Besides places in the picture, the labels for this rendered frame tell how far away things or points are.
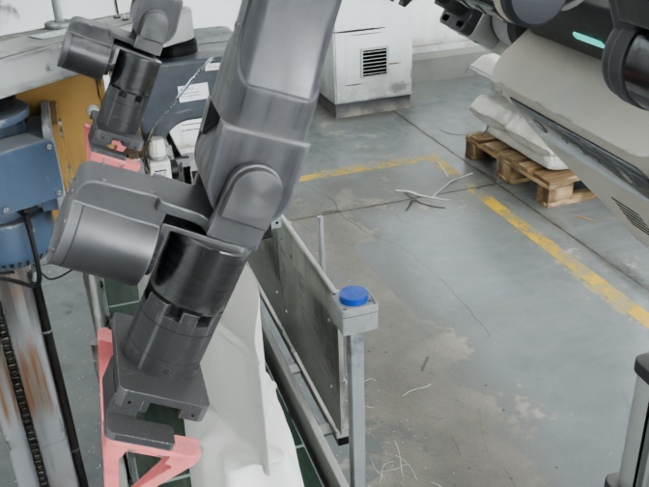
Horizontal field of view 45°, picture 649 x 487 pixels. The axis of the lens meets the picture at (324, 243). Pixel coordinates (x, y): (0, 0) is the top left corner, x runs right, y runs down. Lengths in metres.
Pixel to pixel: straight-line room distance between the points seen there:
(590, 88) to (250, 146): 0.56
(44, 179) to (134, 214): 0.72
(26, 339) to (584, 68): 1.19
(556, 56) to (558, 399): 1.84
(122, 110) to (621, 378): 2.18
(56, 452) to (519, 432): 1.42
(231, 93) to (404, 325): 2.61
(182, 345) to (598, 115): 0.56
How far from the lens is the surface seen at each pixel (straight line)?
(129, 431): 0.54
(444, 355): 2.90
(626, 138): 0.88
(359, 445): 1.82
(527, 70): 1.07
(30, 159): 1.21
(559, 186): 4.06
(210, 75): 1.45
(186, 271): 0.52
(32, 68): 1.25
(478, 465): 2.47
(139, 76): 1.09
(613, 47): 0.66
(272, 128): 0.49
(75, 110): 1.45
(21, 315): 1.67
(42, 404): 1.79
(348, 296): 1.59
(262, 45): 0.48
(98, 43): 1.09
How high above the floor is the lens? 1.67
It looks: 27 degrees down
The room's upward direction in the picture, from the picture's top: 2 degrees counter-clockwise
